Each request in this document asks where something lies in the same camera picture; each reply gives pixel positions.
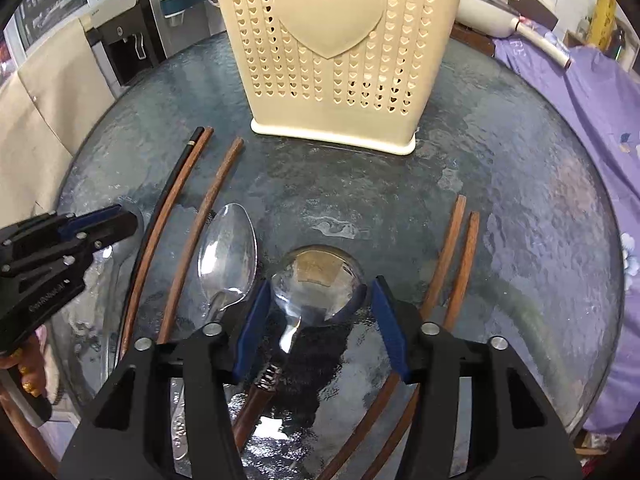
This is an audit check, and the cream perforated utensil holder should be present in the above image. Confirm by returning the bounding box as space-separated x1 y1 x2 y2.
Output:
218 0 460 156

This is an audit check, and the purple floral cloth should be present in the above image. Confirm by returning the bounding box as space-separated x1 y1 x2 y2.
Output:
491 16 640 436

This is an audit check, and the silver metal spoon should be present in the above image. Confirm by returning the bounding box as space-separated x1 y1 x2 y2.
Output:
169 201 260 466

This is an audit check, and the yellow roll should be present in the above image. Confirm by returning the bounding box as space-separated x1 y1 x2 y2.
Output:
587 0 617 52

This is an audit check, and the beige cloth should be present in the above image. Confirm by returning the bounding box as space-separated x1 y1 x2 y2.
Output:
0 18 114 226

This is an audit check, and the cream pan with lid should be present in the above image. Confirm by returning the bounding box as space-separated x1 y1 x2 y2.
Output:
457 0 572 70

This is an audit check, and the brown wooden chopstick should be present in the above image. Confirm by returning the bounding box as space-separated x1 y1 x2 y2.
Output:
156 136 244 344
317 194 466 480
362 211 480 480
119 127 215 361

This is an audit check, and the metal ladle wooden handle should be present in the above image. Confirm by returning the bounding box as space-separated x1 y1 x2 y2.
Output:
233 245 368 450

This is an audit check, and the black chopstick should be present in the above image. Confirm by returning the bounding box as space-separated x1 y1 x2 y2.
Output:
114 127 214 364

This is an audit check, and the water dispenser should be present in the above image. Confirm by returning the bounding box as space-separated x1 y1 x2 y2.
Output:
84 0 227 97

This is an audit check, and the person's left hand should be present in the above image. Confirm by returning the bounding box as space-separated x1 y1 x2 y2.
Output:
1 334 47 396

